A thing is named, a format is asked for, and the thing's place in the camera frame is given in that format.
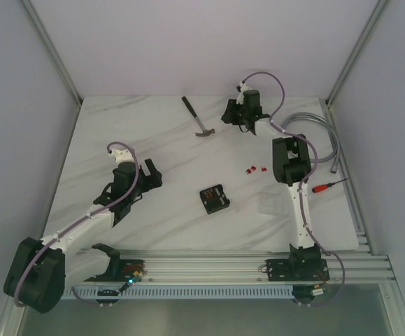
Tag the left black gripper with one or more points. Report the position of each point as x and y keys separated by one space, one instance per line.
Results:
x=145 y=178

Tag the black fuse box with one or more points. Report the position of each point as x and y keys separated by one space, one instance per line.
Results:
x=214 y=199

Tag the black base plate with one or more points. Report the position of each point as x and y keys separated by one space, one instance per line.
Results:
x=283 y=270
x=124 y=269

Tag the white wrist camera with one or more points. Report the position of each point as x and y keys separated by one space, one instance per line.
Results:
x=242 y=88
x=121 y=156

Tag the aluminium mounting rail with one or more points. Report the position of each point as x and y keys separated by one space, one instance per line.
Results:
x=242 y=267

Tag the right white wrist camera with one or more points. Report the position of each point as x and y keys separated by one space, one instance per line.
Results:
x=242 y=88

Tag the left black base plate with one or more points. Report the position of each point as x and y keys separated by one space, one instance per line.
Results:
x=124 y=269

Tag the clear plastic fuse box cover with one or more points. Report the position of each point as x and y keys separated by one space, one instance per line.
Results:
x=271 y=204

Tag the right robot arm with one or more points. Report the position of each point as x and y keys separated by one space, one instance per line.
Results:
x=291 y=167

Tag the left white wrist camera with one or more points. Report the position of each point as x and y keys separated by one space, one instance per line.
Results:
x=121 y=156

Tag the red and orange fuses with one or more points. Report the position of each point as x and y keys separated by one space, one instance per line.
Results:
x=252 y=169

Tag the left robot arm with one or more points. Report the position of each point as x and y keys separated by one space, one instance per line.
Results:
x=42 y=269

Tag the red handled screwdriver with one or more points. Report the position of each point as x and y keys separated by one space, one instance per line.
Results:
x=325 y=186

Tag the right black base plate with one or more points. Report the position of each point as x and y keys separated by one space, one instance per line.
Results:
x=283 y=270

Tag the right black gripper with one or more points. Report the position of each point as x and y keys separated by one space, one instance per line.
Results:
x=228 y=116

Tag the grey slotted cable duct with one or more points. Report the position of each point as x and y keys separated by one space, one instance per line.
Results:
x=211 y=292

